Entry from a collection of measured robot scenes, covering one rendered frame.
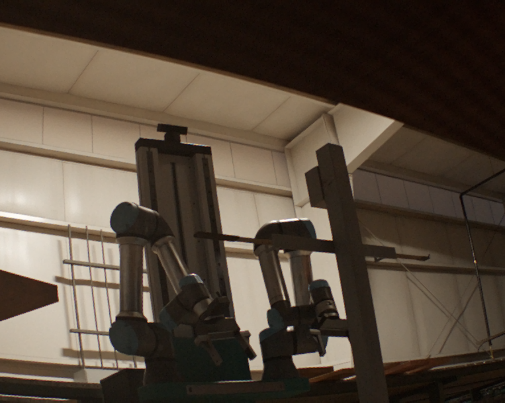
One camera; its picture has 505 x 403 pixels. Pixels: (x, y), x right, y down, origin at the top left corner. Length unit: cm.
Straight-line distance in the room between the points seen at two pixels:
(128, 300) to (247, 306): 941
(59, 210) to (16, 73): 221
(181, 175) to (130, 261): 72
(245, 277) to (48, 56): 485
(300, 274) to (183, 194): 60
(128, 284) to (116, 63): 858
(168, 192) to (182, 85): 862
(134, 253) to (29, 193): 803
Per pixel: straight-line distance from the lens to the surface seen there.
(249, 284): 1204
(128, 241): 252
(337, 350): 1225
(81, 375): 945
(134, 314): 247
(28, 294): 188
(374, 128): 1213
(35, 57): 1057
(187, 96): 1188
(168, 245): 259
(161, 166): 309
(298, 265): 287
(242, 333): 230
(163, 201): 303
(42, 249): 1030
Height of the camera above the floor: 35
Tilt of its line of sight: 23 degrees up
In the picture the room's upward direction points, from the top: 9 degrees counter-clockwise
